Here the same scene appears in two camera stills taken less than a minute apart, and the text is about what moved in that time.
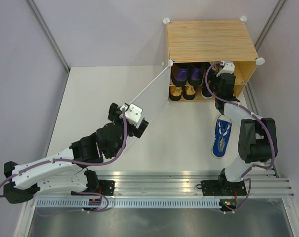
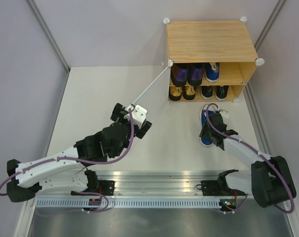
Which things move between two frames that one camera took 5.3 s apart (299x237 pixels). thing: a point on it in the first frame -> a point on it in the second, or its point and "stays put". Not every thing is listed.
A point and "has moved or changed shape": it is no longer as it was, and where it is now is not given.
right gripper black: [217, 78] -> [204, 132]
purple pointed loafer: [196, 73] stays put
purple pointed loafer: [179, 73] stays put
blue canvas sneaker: [222, 135] has moved or changed shape
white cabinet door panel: [155, 98] stays put
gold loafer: [189, 92] stays put
